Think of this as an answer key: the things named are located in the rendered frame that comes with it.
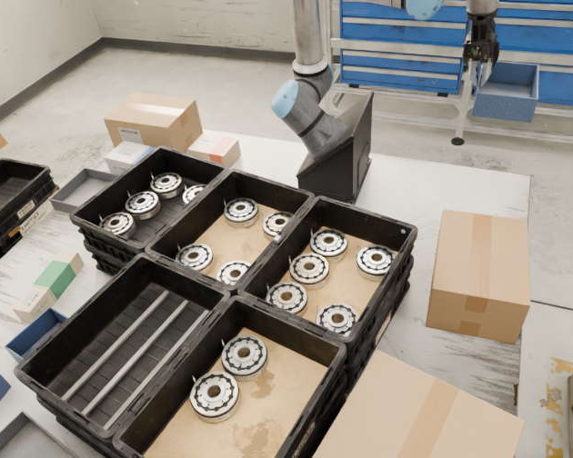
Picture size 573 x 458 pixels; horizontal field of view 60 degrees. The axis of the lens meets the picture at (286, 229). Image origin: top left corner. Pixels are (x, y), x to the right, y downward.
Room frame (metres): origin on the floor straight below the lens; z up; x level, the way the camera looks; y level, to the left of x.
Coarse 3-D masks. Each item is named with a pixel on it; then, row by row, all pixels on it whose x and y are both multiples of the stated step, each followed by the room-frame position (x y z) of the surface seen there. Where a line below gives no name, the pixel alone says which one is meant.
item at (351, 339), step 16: (352, 208) 0.99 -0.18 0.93; (400, 224) 0.91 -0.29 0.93; (272, 256) 0.85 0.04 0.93; (400, 256) 0.80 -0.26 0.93; (256, 272) 0.80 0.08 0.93; (240, 288) 0.76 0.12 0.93; (384, 288) 0.71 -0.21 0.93; (272, 304) 0.70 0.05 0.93; (368, 304) 0.67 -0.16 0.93; (304, 320) 0.64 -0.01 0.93; (336, 336) 0.59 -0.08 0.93; (352, 336) 0.59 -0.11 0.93
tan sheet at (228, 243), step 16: (272, 208) 1.15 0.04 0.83; (224, 224) 1.10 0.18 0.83; (256, 224) 1.08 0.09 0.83; (208, 240) 1.04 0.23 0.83; (224, 240) 1.03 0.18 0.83; (240, 240) 1.02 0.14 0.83; (256, 240) 1.01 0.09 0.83; (224, 256) 0.97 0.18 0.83; (240, 256) 0.96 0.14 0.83; (256, 256) 0.95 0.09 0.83
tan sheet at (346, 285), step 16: (352, 240) 0.97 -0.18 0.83; (352, 256) 0.91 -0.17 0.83; (288, 272) 0.88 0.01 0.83; (336, 272) 0.86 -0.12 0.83; (352, 272) 0.85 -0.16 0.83; (320, 288) 0.81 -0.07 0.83; (336, 288) 0.80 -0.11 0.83; (352, 288) 0.80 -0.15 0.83; (368, 288) 0.79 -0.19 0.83; (320, 304) 0.76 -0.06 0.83; (352, 304) 0.75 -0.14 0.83
